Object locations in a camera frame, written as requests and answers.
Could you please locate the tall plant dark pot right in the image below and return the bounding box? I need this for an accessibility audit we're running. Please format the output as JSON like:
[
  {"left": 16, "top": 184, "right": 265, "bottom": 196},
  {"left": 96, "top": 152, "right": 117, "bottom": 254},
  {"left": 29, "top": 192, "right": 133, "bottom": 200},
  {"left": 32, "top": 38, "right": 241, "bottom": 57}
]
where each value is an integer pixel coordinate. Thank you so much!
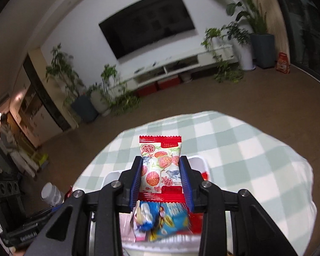
[{"left": 226, "top": 0, "right": 276, "bottom": 69}]

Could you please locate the pink pororo snack packet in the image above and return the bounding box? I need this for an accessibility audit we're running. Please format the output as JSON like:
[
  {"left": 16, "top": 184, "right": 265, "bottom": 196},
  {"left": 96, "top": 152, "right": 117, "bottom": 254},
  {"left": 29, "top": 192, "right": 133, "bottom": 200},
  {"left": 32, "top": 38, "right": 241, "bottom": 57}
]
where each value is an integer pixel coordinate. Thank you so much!
[{"left": 119, "top": 213, "right": 146, "bottom": 243}]

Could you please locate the plant in white pot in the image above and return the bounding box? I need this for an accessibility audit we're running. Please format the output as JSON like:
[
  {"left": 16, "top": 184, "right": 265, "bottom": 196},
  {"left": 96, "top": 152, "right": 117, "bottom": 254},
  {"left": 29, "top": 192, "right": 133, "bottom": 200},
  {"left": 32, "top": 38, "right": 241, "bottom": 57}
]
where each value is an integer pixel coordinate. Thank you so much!
[
  {"left": 87, "top": 83, "right": 111, "bottom": 117},
  {"left": 225, "top": 22, "right": 255, "bottom": 71}
]

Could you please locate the blue shutiao chips bag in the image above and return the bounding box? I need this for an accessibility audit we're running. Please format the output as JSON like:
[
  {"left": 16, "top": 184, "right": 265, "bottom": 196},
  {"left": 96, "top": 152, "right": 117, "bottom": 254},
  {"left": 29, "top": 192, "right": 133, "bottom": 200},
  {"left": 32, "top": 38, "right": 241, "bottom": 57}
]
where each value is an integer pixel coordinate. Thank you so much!
[{"left": 148, "top": 202, "right": 190, "bottom": 241}]

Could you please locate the wall mounted black television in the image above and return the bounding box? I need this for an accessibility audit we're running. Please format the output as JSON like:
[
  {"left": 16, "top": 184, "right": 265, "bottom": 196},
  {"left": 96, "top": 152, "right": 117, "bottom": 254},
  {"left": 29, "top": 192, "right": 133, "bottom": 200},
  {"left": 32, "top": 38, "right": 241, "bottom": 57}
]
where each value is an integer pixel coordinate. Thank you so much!
[{"left": 99, "top": 0, "right": 195, "bottom": 59}]

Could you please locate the red paper bag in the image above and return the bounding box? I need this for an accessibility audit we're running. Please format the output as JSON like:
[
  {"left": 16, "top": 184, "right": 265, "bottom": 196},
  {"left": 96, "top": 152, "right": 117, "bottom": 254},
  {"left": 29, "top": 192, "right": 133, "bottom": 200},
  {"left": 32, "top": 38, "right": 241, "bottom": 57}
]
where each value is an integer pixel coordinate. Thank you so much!
[{"left": 276, "top": 52, "right": 290, "bottom": 74}]

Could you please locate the white plastic tray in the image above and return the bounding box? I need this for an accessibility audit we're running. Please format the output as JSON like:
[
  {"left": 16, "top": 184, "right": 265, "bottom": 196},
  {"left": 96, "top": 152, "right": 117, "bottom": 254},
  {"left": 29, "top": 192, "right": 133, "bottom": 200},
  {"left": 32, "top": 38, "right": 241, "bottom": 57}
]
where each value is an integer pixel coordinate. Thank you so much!
[{"left": 102, "top": 155, "right": 212, "bottom": 256}]

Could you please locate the red storage box left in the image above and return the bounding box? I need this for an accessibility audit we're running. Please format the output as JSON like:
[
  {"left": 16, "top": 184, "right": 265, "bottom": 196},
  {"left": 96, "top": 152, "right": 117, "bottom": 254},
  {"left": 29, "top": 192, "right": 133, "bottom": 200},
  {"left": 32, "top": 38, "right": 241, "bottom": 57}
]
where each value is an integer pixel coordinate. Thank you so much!
[{"left": 135, "top": 83, "right": 158, "bottom": 97}]

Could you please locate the blue cake snack packet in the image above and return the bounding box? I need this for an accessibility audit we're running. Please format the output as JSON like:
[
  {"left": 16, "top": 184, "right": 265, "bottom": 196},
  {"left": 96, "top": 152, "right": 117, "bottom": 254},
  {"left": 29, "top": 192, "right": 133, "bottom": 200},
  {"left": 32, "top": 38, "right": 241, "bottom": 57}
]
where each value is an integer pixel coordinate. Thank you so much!
[{"left": 133, "top": 201, "right": 159, "bottom": 232}]

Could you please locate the red white lychee candy packet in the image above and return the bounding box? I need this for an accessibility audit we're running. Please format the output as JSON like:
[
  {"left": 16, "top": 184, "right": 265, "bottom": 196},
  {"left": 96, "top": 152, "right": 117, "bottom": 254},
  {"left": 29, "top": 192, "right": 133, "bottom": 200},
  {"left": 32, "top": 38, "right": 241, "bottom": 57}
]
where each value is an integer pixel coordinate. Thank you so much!
[{"left": 139, "top": 136, "right": 185, "bottom": 203}]

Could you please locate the red storage box right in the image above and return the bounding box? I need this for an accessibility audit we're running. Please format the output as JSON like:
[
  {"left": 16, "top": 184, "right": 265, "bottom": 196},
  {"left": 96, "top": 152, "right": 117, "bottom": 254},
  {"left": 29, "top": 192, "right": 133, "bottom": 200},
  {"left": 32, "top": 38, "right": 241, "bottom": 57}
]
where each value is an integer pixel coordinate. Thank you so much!
[{"left": 157, "top": 76, "right": 181, "bottom": 90}]

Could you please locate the white plastic bucket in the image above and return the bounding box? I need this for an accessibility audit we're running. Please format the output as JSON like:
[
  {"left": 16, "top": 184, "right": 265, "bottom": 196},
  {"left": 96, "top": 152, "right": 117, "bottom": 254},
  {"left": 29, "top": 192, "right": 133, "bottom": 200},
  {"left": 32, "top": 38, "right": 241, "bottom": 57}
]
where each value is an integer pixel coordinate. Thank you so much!
[{"left": 41, "top": 182, "right": 64, "bottom": 206}]

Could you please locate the tall plant dark pot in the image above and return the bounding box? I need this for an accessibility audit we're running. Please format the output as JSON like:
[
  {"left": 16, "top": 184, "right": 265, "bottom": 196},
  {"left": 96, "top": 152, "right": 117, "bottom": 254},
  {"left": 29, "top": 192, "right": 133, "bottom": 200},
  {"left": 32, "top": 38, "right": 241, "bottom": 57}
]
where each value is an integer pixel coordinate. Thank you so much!
[
  {"left": 226, "top": 0, "right": 276, "bottom": 69},
  {"left": 45, "top": 43, "right": 99, "bottom": 124}
]

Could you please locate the plant in white pot left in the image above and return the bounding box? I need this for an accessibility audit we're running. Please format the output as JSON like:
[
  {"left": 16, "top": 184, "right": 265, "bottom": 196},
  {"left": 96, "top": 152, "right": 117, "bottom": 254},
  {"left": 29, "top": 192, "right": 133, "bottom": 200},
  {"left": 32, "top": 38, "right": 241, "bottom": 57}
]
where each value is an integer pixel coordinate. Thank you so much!
[{"left": 87, "top": 83, "right": 111, "bottom": 117}]

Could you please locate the red snack bag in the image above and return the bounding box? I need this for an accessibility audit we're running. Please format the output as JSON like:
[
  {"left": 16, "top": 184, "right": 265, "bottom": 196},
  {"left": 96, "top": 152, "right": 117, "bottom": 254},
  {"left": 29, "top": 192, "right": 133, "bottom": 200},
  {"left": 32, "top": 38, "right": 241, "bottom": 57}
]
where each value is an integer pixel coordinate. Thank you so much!
[{"left": 188, "top": 170, "right": 209, "bottom": 235}]

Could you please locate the person in white clothes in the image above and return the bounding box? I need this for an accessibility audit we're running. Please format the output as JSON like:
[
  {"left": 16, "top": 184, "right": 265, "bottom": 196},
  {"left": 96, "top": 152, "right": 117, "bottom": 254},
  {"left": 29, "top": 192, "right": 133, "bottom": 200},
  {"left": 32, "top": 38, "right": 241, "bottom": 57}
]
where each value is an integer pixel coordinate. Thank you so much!
[{"left": 0, "top": 113, "right": 40, "bottom": 180}]

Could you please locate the tall plant dark pot left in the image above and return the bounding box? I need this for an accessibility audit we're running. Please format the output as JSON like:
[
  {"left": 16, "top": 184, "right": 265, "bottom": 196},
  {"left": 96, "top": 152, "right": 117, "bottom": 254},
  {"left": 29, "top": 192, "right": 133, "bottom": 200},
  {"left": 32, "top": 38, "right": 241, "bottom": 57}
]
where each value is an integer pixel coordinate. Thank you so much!
[{"left": 45, "top": 43, "right": 99, "bottom": 124}]

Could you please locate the plant in white pot right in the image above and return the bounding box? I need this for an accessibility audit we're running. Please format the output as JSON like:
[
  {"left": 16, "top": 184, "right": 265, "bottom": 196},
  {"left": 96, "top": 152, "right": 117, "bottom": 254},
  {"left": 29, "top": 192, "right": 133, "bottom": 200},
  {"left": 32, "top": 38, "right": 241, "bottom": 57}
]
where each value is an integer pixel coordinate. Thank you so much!
[{"left": 225, "top": 22, "right": 255, "bottom": 71}]

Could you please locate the trailing vine plant right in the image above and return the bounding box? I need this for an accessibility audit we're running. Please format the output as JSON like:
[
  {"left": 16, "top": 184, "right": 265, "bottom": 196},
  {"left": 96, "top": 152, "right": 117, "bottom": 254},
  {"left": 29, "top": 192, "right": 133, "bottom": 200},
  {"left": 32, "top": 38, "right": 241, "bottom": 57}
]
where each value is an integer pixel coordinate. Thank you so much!
[{"left": 201, "top": 28, "right": 244, "bottom": 83}]

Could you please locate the green broom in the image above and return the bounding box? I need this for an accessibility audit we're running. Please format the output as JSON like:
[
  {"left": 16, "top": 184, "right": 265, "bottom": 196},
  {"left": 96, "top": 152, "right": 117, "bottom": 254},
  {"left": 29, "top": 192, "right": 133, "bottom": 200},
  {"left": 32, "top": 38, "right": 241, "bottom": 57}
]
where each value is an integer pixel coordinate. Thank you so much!
[{"left": 32, "top": 152, "right": 48, "bottom": 167}]

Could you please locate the white wall cabinet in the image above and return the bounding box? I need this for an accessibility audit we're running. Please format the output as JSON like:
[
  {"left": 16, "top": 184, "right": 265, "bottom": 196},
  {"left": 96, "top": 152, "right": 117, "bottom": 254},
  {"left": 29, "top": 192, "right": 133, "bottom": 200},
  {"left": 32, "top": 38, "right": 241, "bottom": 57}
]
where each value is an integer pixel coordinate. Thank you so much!
[{"left": 10, "top": 68, "right": 62, "bottom": 147}]

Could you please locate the green checkered tablecloth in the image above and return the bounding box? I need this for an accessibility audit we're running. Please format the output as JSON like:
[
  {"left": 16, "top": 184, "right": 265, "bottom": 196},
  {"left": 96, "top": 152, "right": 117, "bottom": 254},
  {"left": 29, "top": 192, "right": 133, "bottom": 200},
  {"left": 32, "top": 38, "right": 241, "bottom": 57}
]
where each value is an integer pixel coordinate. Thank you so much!
[{"left": 74, "top": 111, "right": 317, "bottom": 255}]

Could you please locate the red storage box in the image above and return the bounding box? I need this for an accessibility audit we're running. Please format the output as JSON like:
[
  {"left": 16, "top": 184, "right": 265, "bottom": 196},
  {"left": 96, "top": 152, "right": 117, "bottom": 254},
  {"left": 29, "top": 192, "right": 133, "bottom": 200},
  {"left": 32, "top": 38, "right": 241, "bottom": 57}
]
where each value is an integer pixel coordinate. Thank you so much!
[
  {"left": 157, "top": 76, "right": 181, "bottom": 90},
  {"left": 135, "top": 83, "right": 158, "bottom": 97}
]

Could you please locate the vine plant on stand left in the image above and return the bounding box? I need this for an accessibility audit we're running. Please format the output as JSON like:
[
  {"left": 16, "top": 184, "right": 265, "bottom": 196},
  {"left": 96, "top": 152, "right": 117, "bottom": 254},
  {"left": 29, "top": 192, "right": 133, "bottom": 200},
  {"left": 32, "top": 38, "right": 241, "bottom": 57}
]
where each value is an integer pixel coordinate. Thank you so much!
[{"left": 100, "top": 64, "right": 140, "bottom": 115}]

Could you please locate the beige curtain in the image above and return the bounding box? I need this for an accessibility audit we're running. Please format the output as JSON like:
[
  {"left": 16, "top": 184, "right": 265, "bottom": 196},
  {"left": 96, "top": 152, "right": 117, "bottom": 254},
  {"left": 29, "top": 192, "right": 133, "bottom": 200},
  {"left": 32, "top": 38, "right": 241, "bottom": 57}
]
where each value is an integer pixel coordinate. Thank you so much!
[{"left": 253, "top": 0, "right": 291, "bottom": 61}]

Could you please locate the white tv console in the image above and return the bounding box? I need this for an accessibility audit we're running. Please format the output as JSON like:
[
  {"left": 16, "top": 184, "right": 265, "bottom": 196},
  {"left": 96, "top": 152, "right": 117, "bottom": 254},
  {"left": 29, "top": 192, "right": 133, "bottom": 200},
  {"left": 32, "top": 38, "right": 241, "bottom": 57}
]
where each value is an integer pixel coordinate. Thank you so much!
[{"left": 119, "top": 44, "right": 237, "bottom": 91}]

